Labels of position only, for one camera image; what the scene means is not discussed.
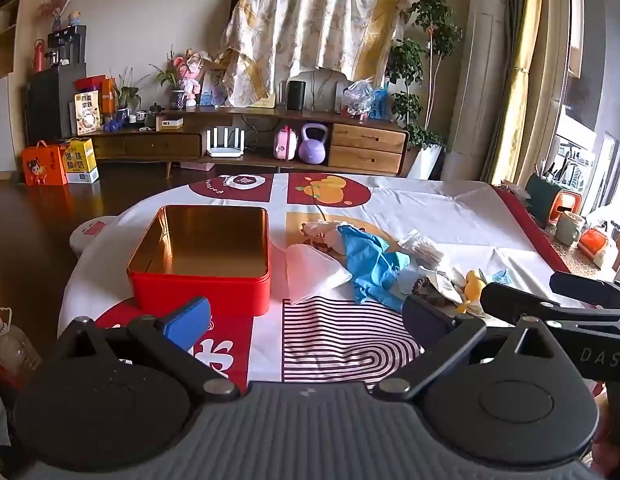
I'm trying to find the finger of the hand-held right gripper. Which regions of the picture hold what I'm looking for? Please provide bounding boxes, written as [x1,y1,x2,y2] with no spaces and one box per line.
[550,271,620,307]
[480,282,620,328]

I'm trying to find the yellow carton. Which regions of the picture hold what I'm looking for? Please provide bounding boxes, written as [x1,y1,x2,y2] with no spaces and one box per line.
[60,137,100,184]

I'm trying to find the pink toy case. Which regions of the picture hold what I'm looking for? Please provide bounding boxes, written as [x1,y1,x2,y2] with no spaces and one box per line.
[274,126,299,161]

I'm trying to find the black cylinder speaker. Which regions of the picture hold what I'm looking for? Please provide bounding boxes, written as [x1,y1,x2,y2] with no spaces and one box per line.
[286,80,307,111]

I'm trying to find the small green potted plant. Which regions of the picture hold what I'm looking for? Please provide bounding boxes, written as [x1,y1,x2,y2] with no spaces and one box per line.
[110,67,151,121]

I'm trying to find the red metal tin box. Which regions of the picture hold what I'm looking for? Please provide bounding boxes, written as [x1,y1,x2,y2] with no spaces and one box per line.
[126,205,271,317]

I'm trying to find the vase with dried flowers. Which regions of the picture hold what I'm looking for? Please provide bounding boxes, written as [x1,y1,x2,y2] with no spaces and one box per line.
[37,0,88,31]

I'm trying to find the orange container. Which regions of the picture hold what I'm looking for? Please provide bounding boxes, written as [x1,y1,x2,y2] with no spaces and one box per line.
[548,191,583,228]

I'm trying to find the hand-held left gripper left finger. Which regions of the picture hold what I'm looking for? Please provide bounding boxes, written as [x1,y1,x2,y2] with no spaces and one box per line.
[57,296,241,403]

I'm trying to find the white cloth-covered column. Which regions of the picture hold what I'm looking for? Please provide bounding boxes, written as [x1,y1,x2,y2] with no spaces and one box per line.
[442,0,508,183]

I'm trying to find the white robot vacuum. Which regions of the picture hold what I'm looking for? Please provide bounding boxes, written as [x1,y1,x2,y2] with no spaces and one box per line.
[69,215,116,258]

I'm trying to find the yellow curtain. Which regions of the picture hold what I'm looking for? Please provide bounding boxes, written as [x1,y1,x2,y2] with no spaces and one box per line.
[482,0,565,186]

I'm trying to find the grey ceramic mug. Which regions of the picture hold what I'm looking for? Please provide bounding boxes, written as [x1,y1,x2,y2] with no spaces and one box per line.
[556,210,585,247]

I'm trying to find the plastic oil bottle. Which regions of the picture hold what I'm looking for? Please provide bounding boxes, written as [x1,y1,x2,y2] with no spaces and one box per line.
[0,307,41,376]

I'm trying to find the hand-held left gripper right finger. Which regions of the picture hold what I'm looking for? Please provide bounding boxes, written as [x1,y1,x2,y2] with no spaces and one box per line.
[372,295,570,402]

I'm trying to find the wooden TV stand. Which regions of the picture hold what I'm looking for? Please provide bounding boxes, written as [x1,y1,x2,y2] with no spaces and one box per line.
[85,107,411,178]

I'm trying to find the purple kettlebell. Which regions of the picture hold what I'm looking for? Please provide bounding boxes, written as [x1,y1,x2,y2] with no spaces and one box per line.
[298,123,331,164]

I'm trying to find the floral draped sheet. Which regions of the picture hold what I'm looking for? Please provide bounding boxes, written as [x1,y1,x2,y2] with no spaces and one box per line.
[217,0,411,108]

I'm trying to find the grey fan-shaped ornament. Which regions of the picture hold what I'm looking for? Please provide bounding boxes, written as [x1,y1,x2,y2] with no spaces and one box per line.
[302,67,351,111]

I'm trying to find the pink plush doll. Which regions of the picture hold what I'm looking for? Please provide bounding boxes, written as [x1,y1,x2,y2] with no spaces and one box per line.
[174,50,205,107]

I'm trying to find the blue rubber glove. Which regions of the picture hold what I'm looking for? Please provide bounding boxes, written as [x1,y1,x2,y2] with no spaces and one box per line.
[337,225,411,307]

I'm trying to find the white mesh cloth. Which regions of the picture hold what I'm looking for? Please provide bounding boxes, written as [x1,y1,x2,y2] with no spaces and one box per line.
[301,220,348,251]

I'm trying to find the clear plastic bag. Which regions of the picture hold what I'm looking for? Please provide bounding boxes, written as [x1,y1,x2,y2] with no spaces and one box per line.
[342,80,375,118]

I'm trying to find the yellow duck toy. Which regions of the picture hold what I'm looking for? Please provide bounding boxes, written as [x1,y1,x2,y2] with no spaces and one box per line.
[462,270,488,313]

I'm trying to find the blue packet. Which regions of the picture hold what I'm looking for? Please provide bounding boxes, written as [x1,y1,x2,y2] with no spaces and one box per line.
[371,87,391,121]

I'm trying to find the orange packet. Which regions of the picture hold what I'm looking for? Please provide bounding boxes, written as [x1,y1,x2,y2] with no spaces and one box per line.
[577,225,618,268]

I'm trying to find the tall tree in white pot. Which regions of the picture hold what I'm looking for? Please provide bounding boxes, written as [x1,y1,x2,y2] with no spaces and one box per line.
[387,0,463,181]

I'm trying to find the printed white red tablecloth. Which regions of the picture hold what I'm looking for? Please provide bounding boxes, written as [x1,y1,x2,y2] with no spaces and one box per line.
[57,172,615,383]

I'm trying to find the orange gift bags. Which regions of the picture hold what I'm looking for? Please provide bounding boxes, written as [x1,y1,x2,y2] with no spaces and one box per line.
[74,75,116,116]

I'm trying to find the white snack box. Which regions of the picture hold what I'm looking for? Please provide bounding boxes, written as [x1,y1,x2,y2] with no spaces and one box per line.
[72,92,103,136]

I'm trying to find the black cabinet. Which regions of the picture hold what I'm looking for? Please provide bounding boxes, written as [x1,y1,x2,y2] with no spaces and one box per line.
[25,62,88,146]

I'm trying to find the white router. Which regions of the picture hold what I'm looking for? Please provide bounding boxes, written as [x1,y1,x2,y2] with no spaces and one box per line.
[206,127,247,158]

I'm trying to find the green utensil holder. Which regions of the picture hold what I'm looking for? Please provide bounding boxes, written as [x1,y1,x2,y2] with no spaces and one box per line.
[526,160,573,226]

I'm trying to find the black coffee machine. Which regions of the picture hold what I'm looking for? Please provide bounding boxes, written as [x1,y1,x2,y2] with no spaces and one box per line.
[46,25,87,67]

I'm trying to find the orange gift bag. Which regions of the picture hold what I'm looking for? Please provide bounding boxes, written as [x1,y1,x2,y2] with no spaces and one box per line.
[22,141,68,187]

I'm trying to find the picture card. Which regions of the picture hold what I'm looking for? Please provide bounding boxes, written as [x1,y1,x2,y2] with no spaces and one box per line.
[200,67,228,107]

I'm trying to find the plant in striped pot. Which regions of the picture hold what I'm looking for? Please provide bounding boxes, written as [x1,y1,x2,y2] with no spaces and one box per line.
[150,45,188,110]

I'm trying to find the bag of cotton swabs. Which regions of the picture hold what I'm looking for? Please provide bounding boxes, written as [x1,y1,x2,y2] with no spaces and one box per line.
[397,229,445,268]

